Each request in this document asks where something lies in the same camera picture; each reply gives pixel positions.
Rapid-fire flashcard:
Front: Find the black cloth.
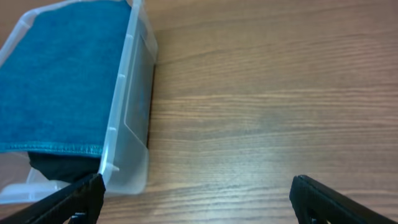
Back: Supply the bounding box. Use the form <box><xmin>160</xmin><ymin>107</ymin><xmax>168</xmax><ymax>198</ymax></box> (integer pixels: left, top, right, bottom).
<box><xmin>28</xmin><ymin>152</ymin><xmax>101</xmax><ymax>183</ymax></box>

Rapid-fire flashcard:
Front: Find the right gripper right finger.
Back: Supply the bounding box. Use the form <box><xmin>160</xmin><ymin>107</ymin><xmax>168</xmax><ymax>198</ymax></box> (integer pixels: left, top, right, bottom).
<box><xmin>289</xmin><ymin>175</ymin><xmax>395</xmax><ymax>224</ymax></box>

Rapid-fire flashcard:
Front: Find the clear plastic container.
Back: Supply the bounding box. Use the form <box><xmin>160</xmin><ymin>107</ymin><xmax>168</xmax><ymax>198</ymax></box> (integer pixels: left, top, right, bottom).
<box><xmin>1</xmin><ymin>0</ymin><xmax>158</xmax><ymax>204</ymax></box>

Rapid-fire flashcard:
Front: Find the blue denim cloth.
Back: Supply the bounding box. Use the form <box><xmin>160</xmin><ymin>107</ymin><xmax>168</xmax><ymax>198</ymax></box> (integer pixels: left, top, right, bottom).
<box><xmin>1</xmin><ymin>1</ymin><xmax>131</xmax><ymax>157</ymax></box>

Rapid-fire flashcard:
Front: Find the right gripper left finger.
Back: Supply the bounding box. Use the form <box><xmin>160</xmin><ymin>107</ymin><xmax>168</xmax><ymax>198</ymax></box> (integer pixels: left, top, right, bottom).
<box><xmin>1</xmin><ymin>174</ymin><xmax>106</xmax><ymax>224</ymax></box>

